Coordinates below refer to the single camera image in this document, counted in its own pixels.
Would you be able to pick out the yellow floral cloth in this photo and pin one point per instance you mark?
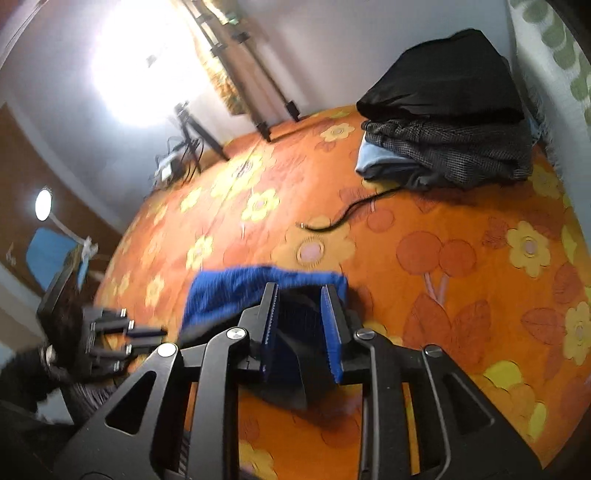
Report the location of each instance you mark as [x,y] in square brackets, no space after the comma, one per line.
[215,72]

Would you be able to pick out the black small tripod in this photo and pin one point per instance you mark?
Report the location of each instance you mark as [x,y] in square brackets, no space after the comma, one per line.
[194,135]

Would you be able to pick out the white power strip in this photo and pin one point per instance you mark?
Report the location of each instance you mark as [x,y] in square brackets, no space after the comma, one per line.
[169,168]

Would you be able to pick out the green striped white pillow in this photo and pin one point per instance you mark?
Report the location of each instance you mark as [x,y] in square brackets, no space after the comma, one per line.
[556,72]

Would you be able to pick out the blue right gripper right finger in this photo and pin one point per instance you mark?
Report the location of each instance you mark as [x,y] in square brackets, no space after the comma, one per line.
[336,328]

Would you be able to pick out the black folded garment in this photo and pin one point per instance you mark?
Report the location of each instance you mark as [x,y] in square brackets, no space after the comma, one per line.
[461,80]

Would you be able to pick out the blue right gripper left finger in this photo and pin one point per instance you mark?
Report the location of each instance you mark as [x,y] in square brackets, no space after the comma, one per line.
[268,317]

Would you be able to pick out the orange floral bedsheet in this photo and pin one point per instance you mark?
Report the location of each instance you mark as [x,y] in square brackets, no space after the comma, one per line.
[499,275]

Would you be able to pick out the bronze large tripod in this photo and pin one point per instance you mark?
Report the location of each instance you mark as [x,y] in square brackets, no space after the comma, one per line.
[232,45]

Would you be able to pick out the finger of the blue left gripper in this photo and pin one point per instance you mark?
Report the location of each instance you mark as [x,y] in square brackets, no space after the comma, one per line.
[142,345]
[144,332]

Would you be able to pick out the blue striped pants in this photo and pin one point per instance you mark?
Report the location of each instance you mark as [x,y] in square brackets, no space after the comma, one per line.
[290,317]

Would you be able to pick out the grey tweed folded garment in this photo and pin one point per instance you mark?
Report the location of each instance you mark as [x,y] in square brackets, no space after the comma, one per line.
[461,156]

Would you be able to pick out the light blue folded garment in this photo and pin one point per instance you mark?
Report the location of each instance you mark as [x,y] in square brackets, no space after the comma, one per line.
[376,163]

